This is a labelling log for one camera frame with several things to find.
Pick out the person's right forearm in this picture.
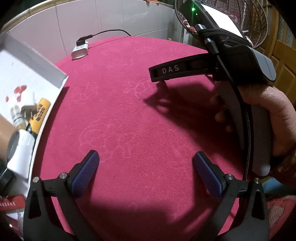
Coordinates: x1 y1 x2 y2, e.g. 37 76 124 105
264 152 296 186

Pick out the white charger plug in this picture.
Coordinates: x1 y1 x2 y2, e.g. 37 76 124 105
20 92 38 117

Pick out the red patterned mat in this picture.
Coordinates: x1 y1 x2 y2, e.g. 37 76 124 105
266 196 296 234

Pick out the black power cable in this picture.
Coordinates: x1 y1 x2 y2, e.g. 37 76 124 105
76 29 133 47

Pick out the white bottle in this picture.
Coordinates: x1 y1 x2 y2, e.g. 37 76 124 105
6 129 36 179

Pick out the red tablecloth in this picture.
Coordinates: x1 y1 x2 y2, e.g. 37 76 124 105
30 36 255 241

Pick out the yellow lighter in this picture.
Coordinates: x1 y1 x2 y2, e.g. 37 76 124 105
26 98 51 135

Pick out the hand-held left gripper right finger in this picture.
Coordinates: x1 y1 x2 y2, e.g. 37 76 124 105
193 151 270 241

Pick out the black braided cable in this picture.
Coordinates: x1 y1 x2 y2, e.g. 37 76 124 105
195 23 253 182

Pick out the wooden door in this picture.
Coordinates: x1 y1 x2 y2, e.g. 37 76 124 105
266 7 296 93

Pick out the red small box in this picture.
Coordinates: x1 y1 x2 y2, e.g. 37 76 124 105
0 195 26 212

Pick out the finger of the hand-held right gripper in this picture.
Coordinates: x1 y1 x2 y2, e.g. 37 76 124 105
149 53 218 82

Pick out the bamboo railing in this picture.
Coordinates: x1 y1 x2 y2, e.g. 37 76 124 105
0 0 60 34

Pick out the small glass bottle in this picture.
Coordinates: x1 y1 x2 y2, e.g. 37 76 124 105
10 105 25 128

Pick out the white power strip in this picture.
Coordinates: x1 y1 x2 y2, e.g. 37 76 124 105
71 40 90 60

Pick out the dark wicker chair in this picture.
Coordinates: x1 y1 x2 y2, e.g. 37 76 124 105
174 0 269 50

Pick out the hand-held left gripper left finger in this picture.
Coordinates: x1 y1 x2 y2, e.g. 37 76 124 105
23 150 100 241

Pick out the white tray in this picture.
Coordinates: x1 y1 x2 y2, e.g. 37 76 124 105
0 32 69 241

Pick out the person's right hand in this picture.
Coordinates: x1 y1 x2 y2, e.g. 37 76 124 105
209 86 296 158

